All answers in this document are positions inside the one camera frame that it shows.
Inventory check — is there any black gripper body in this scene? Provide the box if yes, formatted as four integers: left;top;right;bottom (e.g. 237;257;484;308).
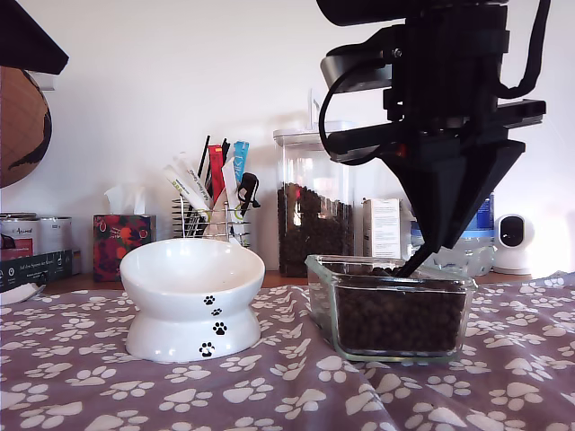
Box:
327;53;548;163

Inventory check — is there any black plastic measuring scoop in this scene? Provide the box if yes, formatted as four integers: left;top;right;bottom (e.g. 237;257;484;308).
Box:
394;242;444;277

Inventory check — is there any dry brown cat kibble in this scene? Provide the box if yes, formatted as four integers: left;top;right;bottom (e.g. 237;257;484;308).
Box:
335;265;466;354

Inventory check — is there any white ceramic paw-print cat bowl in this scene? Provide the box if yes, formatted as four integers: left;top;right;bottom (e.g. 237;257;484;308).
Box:
119;238;266;364

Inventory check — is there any small white carton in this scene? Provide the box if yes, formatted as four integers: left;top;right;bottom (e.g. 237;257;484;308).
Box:
361;198;403;260

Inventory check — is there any large water bottle blue label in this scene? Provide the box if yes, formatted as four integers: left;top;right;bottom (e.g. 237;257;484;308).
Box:
409;192;495;277

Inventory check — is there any brown round globe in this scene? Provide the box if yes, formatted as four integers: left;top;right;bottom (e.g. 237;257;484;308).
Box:
0;66;53;189

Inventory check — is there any clear kibble jar white lid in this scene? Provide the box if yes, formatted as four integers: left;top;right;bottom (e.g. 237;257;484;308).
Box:
272;88;358;278

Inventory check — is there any clear rectangular glass dish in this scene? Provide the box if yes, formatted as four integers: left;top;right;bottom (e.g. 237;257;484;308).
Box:
305;253;477;363

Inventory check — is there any tin can pink label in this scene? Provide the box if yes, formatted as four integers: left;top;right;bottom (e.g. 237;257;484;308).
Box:
0;214;40;261

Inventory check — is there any blue stick sachet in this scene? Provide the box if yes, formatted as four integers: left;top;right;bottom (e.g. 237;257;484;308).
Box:
231;140;251;189

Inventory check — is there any tin can white label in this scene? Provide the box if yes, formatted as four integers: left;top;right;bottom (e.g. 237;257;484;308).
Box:
38;216;73;255

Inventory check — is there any plain white stick sachet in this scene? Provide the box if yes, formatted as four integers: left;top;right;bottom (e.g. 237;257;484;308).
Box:
219;155;242;246

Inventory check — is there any white sachet black print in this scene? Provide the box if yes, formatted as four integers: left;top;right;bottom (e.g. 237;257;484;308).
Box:
172;152;212;210

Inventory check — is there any white sachet green print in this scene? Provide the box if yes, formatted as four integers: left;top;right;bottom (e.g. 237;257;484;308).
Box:
162;163;208;212

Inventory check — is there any thin black stick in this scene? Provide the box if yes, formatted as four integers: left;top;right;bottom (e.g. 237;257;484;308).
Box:
195;135;212;189

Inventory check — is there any red stick sachet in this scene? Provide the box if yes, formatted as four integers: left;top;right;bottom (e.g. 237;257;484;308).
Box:
207;143;227;206

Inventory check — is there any floral tissue box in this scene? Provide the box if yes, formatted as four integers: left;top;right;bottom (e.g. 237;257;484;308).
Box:
93;183;157;283

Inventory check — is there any dark green cardboard box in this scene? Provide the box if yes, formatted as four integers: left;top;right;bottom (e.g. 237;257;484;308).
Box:
0;250;74;293

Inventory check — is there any white flat dish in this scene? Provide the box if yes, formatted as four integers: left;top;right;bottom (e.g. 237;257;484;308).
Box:
0;282;46;307

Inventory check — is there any purple paw-print cloth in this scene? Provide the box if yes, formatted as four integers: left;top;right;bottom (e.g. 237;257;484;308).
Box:
0;270;575;431

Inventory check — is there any white wall switch plate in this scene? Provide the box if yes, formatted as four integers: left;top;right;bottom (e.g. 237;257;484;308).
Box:
33;71;58;92

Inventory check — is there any small white round camera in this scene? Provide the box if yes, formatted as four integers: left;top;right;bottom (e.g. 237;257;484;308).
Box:
492;214;535;276

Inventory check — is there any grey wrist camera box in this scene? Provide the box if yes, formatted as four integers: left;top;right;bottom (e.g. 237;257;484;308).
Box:
319;24;405;94

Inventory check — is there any black looping cable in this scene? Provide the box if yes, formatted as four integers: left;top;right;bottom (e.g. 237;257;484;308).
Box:
493;0;553;99
317;66;399;156

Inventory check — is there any chrome wire holder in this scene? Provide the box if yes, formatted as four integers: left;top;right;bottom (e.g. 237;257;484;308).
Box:
170;197;251;248

